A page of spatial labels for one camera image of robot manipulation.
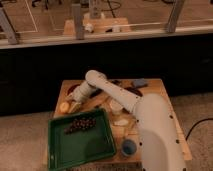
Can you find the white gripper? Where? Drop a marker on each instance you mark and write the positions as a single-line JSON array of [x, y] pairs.
[[80, 95]]

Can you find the yellow apple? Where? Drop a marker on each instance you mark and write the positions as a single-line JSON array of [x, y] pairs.
[[64, 107]]

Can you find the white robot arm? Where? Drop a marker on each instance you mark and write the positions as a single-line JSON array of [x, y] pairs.
[[160, 150]]

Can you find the brown-red bowl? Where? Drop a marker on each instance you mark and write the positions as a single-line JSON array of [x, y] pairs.
[[72, 88]]

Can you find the dark grape bunch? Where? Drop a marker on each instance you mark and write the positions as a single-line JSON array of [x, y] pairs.
[[80, 125]]

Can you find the green plastic tray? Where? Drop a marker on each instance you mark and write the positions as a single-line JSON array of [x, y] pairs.
[[79, 147]]

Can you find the white cup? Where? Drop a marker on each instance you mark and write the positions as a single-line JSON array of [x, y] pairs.
[[116, 108]]

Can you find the small dark object top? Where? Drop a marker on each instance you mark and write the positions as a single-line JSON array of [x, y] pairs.
[[116, 82]]

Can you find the pale flat object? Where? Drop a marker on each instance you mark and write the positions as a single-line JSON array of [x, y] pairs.
[[122, 122]]

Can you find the dark purple bowl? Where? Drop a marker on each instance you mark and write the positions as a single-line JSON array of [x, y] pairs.
[[134, 91]]

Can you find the blue-grey sponge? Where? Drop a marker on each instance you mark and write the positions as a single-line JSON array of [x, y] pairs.
[[138, 83]]

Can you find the blue cup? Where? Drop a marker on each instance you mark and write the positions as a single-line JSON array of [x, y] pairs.
[[128, 147]]

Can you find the wooden background table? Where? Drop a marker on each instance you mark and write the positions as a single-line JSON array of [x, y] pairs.
[[99, 25]]

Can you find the black-handled knife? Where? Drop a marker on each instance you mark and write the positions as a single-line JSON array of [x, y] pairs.
[[96, 93]]

